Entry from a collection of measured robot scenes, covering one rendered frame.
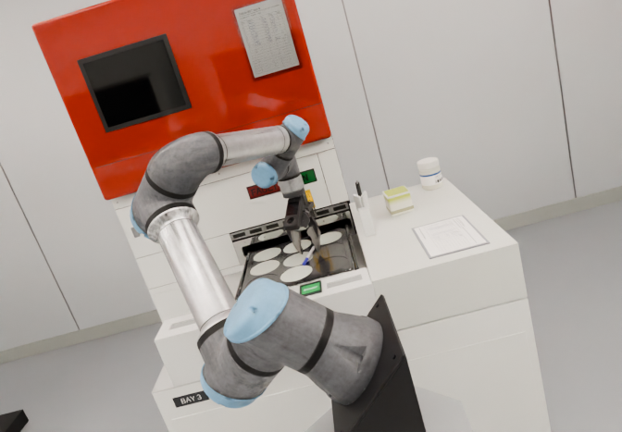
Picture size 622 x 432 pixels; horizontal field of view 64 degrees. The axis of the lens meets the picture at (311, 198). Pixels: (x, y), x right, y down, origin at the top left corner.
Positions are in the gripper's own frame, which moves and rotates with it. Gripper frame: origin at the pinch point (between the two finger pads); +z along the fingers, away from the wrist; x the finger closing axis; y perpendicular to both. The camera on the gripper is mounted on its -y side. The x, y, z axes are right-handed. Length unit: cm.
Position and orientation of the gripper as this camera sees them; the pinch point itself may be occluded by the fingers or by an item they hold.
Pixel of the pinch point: (308, 250)
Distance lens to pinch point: 158.5
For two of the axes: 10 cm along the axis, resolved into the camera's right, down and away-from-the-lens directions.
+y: 2.7, -3.5, 9.0
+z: 2.7, 9.2, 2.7
